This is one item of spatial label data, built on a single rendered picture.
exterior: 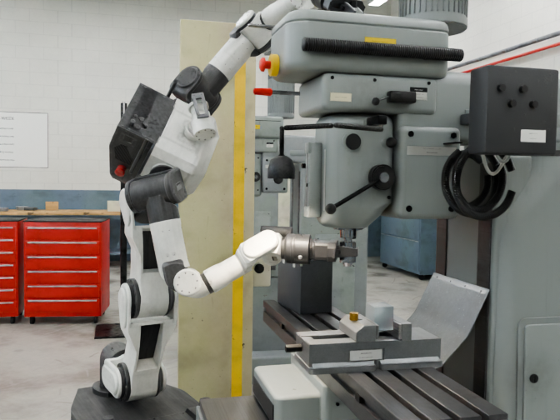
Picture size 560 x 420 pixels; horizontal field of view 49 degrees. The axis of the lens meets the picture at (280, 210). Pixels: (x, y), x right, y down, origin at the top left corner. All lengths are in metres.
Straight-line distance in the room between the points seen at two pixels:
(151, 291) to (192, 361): 1.40
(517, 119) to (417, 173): 0.31
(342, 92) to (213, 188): 1.86
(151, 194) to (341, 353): 0.70
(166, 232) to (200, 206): 1.65
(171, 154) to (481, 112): 0.88
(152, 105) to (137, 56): 8.91
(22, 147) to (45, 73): 1.25
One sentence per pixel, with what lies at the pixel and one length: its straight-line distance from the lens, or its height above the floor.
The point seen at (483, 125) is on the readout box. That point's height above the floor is 1.58.
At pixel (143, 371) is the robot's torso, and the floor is 0.74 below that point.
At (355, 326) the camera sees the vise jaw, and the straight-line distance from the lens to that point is 1.54.
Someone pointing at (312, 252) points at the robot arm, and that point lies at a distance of 1.76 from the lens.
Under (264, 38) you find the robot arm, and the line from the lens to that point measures 2.11.
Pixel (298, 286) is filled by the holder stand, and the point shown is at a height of 1.08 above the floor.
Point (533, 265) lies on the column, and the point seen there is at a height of 1.22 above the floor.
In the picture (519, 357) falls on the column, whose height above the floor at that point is 0.96.
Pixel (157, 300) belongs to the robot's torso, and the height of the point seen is 1.01.
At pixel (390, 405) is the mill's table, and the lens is 1.34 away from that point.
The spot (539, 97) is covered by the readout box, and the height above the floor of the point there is 1.65.
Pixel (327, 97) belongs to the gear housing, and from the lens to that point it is 1.64.
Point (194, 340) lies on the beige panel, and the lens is 3.52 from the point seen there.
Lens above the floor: 1.45
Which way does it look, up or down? 3 degrees down
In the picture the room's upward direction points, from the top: 1 degrees clockwise
